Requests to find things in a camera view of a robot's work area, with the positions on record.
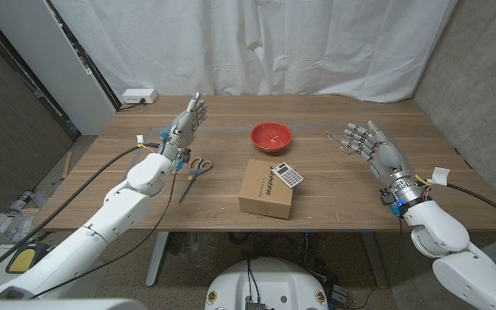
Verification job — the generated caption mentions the scissors with tan handles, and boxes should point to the scissors with tan handles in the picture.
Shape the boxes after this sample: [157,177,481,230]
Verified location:
[177,156,214,204]

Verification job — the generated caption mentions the clear plastic glasses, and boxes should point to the clear plastic glasses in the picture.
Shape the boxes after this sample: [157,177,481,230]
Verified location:
[324,130,357,155]

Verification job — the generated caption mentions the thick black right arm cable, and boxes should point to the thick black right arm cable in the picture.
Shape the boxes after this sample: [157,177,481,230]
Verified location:
[445,183,496,226]

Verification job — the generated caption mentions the red bowl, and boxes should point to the red bowl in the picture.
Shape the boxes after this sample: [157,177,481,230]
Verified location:
[250,121,294,153]

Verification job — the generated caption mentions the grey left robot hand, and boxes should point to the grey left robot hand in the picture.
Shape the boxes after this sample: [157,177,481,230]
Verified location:
[159,91,209,164]

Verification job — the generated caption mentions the white power strip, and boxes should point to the white power strip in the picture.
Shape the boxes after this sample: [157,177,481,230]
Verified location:
[121,88,159,105]

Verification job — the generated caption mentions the brown cardboard box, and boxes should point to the brown cardboard box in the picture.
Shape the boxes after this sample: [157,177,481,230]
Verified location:
[238,158,297,220]

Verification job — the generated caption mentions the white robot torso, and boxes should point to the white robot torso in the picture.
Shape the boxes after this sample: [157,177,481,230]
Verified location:
[204,257,330,310]

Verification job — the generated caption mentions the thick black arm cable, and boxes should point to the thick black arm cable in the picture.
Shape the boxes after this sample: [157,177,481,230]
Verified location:
[0,144,162,285]
[445,183,496,226]

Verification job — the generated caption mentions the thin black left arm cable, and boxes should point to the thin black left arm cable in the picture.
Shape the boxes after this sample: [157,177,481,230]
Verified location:
[32,170,179,301]

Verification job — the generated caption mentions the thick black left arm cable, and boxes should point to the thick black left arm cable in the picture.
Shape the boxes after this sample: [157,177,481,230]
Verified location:
[0,144,162,285]

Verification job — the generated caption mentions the yellow and black pedal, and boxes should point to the yellow and black pedal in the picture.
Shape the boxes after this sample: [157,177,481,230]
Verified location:
[5,243,55,275]

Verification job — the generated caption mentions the grey table leg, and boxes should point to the grey table leg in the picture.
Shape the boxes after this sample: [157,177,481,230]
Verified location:
[145,231,170,288]
[359,232,389,289]

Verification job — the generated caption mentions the white cabinet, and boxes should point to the white cabinet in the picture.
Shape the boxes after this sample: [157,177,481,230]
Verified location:
[0,0,122,137]

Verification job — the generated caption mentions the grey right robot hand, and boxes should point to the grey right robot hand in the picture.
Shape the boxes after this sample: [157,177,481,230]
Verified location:
[343,120,425,203]

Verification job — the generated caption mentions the white pocket calculator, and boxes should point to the white pocket calculator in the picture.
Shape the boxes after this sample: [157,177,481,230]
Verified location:
[271,162,305,189]

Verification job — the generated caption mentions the white curtain backdrop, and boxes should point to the white curtain backdrop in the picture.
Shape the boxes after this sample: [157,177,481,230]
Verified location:
[49,0,460,103]

